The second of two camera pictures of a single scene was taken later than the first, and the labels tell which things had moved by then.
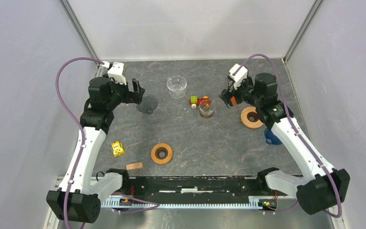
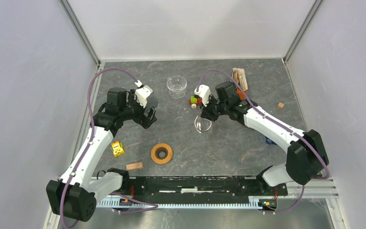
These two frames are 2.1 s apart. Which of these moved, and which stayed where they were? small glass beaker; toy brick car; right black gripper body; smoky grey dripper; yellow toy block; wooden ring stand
Moved: right black gripper body; small glass beaker
Stayed: yellow toy block; smoky grey dripper; wooden ring stand; toy brick car
